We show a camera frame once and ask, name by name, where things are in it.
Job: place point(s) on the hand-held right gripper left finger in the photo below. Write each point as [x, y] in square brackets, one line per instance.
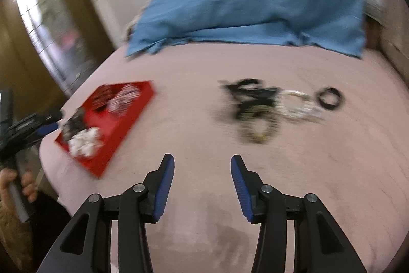
[163, 189]

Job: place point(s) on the red polka dot scrunchie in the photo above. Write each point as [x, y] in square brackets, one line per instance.
[102, 97]

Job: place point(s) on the pink plaid scrunchie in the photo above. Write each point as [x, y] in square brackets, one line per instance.
[124, 100]

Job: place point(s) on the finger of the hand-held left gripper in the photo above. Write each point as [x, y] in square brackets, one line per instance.
[48, 128]
[48, 116]

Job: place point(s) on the dark grey scrunchie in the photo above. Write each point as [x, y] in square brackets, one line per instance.
[74, 124]

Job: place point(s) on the wooden door with stained glass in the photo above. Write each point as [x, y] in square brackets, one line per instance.
[48, 20]

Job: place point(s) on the brown fuzzy rug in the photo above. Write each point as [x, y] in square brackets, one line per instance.
[12, 244]

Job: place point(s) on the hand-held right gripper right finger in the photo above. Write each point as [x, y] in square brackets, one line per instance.
[241, 189]

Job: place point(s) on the person's left hand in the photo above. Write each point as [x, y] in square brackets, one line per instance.
[28, 186]

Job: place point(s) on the black hair claw clip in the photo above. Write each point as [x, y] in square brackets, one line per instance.
[250, 94]

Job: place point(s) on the red tray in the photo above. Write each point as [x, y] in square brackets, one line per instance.
[121, 129]

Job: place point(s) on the white cherry print scrunchie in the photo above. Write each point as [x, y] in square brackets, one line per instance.
[84, 142]

